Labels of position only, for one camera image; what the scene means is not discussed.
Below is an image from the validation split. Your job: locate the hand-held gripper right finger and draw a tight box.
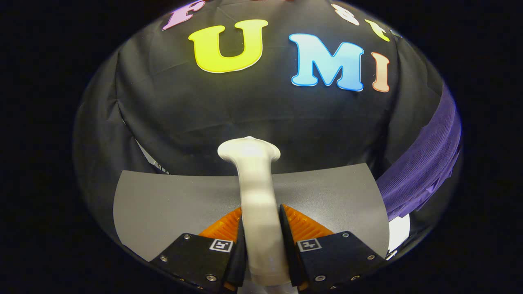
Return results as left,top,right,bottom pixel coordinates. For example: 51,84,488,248
279,203,387,292

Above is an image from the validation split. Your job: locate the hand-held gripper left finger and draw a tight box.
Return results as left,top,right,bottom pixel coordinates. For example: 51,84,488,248
149,206,247,292

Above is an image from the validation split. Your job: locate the white garment steamer with hose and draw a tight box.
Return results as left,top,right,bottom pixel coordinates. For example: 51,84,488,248
217,136,291,287

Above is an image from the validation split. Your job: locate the purple corduroy jacket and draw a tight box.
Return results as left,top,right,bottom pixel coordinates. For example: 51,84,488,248
376,82,463,223

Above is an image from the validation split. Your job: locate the grey cabinet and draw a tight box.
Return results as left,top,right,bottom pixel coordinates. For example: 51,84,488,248
113,163,390,262

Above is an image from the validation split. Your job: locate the black backdrop cloth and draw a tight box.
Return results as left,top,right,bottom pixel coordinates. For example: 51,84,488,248
74,0,446,229

